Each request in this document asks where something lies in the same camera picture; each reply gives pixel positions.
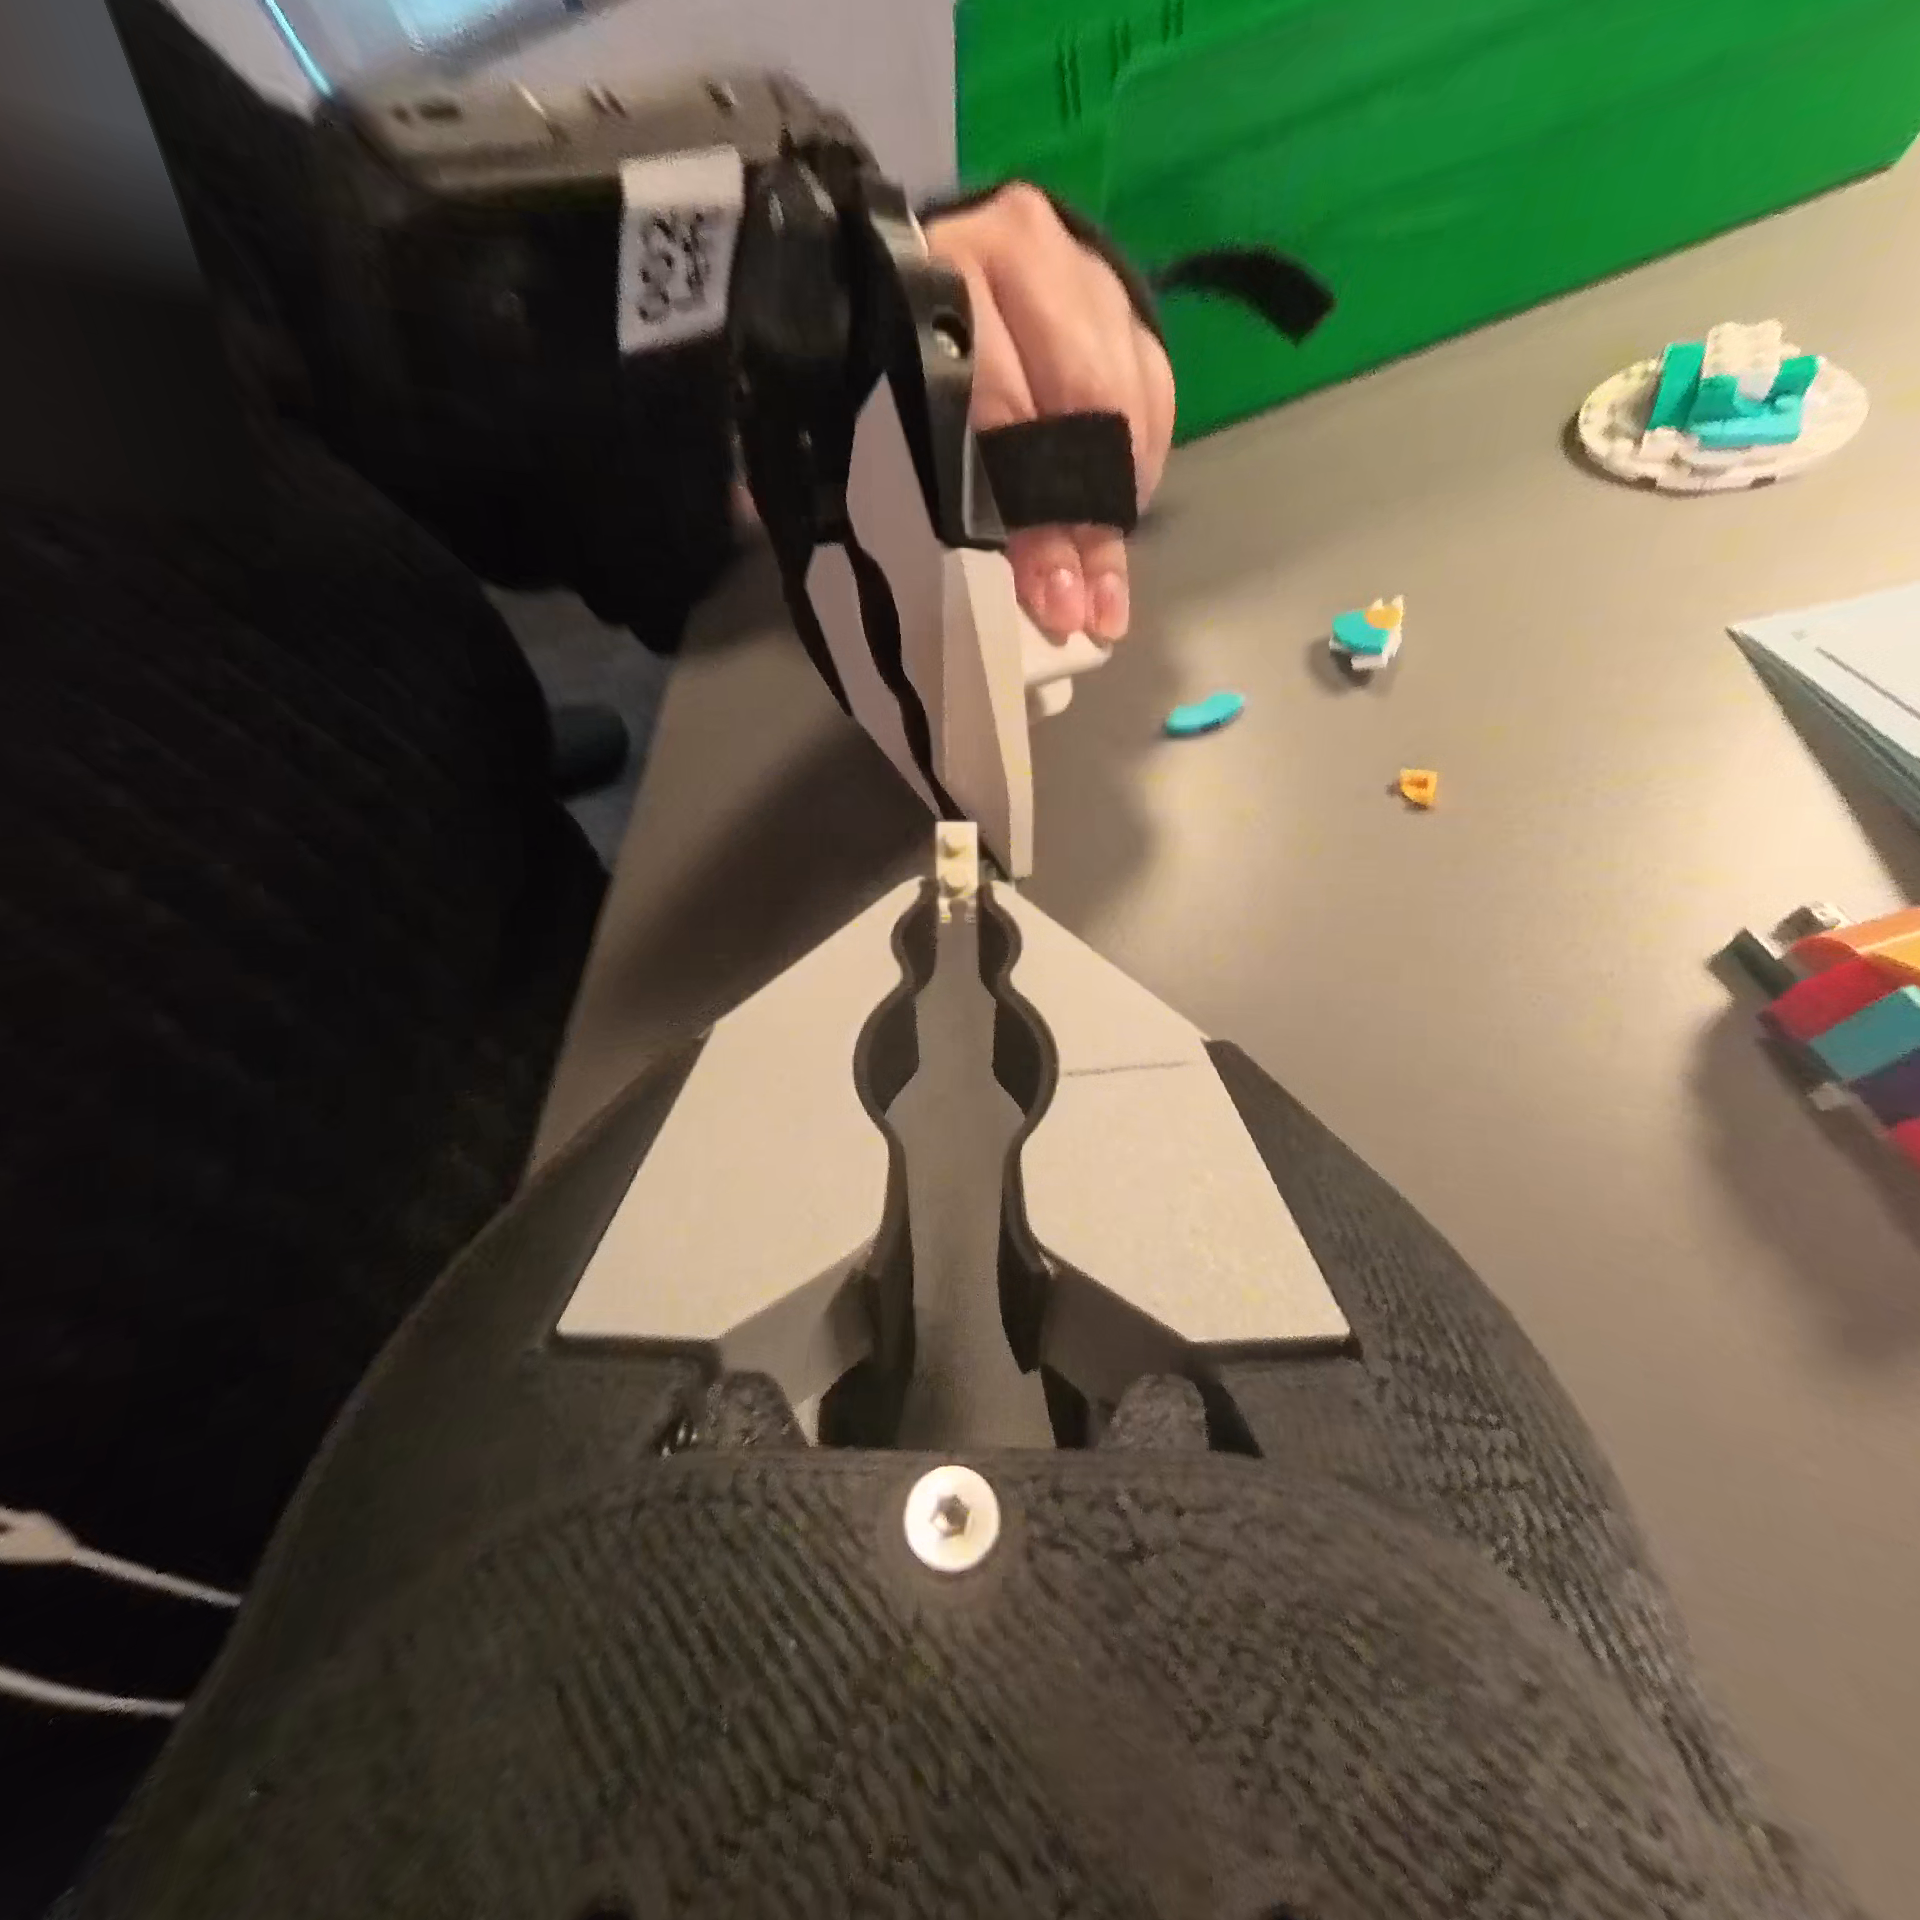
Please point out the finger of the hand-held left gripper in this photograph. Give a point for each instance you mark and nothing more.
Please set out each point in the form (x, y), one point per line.
(969, 675)
(858, 645)

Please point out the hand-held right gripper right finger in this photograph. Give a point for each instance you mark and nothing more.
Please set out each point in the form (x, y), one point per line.
(1185, 1201)

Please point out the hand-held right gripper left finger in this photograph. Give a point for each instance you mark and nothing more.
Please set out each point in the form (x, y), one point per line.
(734, 1201)

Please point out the small white clip brick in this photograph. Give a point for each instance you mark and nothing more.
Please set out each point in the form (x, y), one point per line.
(957, 863)

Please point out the green plastic bin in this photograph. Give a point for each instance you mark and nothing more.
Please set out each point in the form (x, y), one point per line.
(1425, 181)

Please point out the person's left hand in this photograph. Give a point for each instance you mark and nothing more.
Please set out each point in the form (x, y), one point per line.
(1064, 331)

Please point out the teal curved brick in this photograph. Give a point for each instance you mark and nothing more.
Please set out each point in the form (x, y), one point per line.
(1205, 717)

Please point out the teal orange white brick assembly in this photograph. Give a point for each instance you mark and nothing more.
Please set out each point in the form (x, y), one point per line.
(1365, 639)

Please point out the small orange brick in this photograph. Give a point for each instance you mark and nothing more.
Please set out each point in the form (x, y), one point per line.
(1418, 789)

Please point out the orange red brick model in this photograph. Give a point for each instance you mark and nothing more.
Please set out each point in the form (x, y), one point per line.
(1852, 1034)

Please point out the white round brick base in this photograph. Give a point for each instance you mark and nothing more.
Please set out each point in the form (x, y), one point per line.
(1724, 420)

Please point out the open instruction booklet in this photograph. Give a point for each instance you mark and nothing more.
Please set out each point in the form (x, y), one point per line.
(1860, 691)

